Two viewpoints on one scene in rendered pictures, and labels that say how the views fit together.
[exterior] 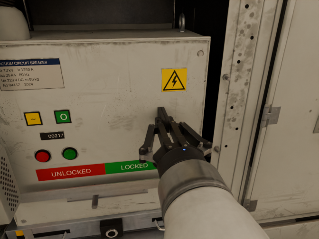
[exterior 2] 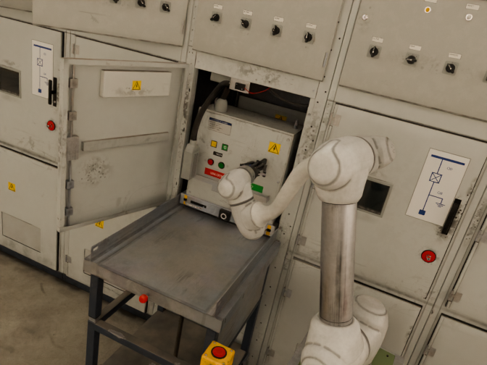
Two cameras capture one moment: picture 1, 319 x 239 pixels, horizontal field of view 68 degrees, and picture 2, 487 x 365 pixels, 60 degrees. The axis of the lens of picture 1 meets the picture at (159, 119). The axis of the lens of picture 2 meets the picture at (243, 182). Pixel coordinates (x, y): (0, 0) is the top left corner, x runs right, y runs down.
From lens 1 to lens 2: 153 cm
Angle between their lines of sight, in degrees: 25
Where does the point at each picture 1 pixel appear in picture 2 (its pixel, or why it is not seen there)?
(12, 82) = (212, 127)
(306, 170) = not seen: hidden behind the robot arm
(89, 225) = (215, 208)
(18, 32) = (222, 109)
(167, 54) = (273, 135)
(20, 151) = (204, 156)
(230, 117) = not seen: hidden behind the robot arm
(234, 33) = (305, 136)
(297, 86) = not seen: hidden behind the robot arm
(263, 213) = (309, 251)
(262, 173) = (311, 219)
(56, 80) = (227, 131)
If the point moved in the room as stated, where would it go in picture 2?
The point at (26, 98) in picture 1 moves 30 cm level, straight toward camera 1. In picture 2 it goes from (214, 135) to (209, 154)
